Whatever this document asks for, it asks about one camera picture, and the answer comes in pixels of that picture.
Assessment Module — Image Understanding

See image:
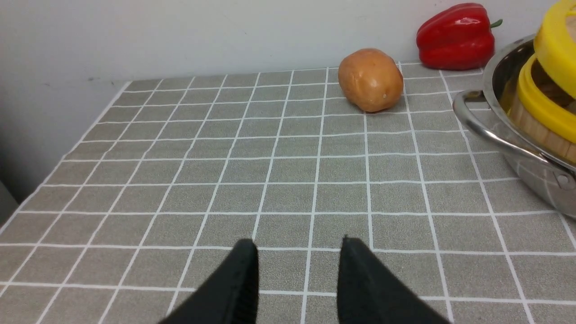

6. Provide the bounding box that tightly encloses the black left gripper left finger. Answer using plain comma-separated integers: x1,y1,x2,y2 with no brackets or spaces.
160,238,259,324

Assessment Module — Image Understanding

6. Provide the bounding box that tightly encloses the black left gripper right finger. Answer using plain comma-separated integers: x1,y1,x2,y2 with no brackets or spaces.
337,237,449,324

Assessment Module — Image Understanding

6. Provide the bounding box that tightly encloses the yellow rimmed bamboo steamer basket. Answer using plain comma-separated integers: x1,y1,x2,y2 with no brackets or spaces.
508,55,576,164

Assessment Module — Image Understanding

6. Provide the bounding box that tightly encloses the yellow woven bamboo steamer lid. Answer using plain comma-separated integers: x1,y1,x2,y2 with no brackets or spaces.
534,0,576,98

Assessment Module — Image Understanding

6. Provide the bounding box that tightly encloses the stainless steel pot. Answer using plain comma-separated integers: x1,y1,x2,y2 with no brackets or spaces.
453,34,576,219

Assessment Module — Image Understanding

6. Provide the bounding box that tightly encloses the grey checked tablecloth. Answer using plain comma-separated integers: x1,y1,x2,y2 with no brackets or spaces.
0,62,575,324

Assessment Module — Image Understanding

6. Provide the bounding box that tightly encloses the brown potato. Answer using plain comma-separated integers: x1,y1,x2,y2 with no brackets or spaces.
337,48,405,113

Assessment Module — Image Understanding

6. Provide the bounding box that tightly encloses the red bell pepper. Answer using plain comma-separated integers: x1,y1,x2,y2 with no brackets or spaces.
416,2,503,71

